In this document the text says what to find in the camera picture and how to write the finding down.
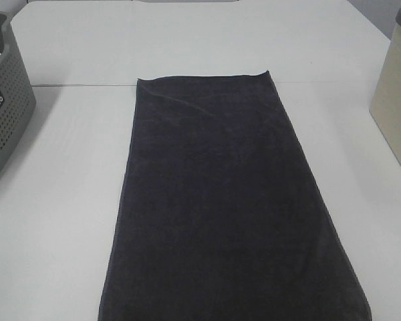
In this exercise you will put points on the dark navy towel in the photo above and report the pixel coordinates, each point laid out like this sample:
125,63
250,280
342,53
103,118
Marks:
220,216

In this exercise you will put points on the grey perforated plastic basket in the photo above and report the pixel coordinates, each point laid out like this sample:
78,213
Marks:
17,100

